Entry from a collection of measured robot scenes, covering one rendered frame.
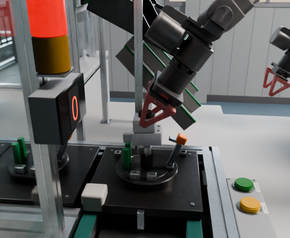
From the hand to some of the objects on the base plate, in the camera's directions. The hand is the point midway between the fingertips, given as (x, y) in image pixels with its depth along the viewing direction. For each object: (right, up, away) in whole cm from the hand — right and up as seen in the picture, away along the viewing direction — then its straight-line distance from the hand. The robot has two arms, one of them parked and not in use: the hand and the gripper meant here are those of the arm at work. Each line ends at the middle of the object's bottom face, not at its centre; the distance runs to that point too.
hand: (145, 118), depth 70 cm
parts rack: (-8, -8, +44) cm, 46 cm away
